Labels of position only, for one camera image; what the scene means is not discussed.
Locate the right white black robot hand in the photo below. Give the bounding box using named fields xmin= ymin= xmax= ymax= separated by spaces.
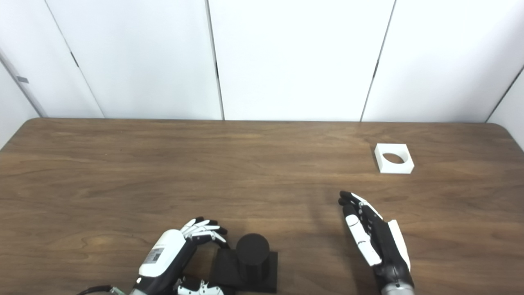
xmin=338 ymin=191 xmax=415 ymax=288

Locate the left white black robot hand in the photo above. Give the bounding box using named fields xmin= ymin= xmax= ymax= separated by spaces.
xmin=130 ymin=217 xmax=230 ymax=295

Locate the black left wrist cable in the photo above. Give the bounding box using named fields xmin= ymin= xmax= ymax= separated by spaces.
xmin=76 ymin=285 xmax=123 ymax=295

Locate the black peg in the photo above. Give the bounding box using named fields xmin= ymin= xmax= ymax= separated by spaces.
xmin=210 ymin=233 xmax=279 ymax=294

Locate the white square piece with hole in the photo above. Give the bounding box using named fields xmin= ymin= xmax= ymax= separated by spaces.
xmin=374 ymin=143 xmax=415 ymax=174

